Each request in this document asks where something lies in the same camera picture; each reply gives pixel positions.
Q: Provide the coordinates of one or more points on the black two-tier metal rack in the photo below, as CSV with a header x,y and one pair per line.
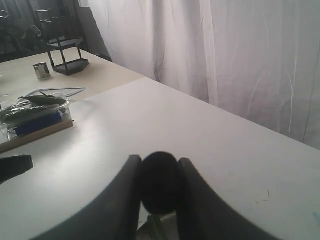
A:
x,y
65,56

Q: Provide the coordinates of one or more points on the white backdrop curtain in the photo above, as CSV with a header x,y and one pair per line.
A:
x,y
258,59

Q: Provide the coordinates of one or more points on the black handled knife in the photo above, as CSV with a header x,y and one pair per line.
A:
x,y
160,188

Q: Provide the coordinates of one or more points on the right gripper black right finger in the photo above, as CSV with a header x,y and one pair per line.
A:
x,y
203,215

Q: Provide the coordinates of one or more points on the clear plastic container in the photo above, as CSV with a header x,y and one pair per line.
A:
x,y
24,118

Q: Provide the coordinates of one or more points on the wooden board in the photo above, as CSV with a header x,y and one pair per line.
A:
x,y
21,141

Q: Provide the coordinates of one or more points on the clear container lid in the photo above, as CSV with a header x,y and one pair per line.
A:
x,y
65,92

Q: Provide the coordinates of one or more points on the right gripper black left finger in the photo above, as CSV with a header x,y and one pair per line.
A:
x,y
113,215

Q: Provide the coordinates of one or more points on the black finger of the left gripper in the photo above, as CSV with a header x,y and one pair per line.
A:
x,y
13,166

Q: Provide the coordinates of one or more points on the small steel cup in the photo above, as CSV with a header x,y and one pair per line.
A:
x,y
41,70

